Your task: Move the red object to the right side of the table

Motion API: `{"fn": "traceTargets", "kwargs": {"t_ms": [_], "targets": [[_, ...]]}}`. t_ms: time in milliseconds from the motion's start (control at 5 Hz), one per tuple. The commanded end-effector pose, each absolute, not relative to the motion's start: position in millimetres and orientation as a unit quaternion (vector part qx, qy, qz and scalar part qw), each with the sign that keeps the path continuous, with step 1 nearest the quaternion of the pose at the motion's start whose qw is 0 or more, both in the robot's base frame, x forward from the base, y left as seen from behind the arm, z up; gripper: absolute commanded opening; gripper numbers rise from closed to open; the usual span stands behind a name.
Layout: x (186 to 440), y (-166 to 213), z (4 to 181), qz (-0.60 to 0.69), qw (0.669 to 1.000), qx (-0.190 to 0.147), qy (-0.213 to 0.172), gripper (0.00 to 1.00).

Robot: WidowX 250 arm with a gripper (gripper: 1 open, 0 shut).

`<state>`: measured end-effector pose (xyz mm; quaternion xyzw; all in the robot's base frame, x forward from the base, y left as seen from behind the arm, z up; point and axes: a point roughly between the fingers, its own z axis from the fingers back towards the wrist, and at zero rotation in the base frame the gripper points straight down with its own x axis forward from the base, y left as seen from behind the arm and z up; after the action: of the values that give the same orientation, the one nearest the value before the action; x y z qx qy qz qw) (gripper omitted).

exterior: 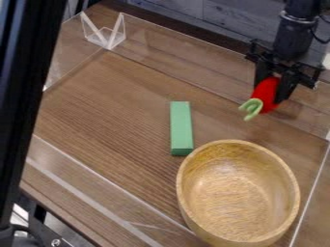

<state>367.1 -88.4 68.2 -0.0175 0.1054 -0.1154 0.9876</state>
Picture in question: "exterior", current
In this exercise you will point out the red plush strawberry toy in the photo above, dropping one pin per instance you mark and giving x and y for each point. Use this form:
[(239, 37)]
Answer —
[(262, 99)]

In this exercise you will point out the green rectangular block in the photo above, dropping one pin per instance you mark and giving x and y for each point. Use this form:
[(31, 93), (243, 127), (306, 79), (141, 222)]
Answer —
[(181, 128)]

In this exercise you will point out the wooden oval bowl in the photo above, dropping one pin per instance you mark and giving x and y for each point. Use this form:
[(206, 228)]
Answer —
[(238, 194)]

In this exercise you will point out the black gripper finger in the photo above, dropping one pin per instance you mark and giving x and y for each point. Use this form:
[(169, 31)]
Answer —
[(289, 80), (263, 71)]

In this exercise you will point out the clear acrylic tray wall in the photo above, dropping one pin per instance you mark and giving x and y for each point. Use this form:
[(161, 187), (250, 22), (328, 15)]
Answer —
[(106, 213)]

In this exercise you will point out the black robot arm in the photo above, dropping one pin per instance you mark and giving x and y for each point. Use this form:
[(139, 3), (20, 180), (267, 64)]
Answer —
[(297, 28)]

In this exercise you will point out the clear acrylic corner bracket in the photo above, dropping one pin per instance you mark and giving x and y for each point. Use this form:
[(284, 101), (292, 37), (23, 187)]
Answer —
[(104, 37)]

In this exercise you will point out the black metal frame base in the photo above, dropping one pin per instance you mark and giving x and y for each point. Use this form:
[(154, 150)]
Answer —
[(30, 24)]

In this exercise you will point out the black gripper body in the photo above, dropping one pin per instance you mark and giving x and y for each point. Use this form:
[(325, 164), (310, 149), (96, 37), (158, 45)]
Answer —
[(308, 64)]

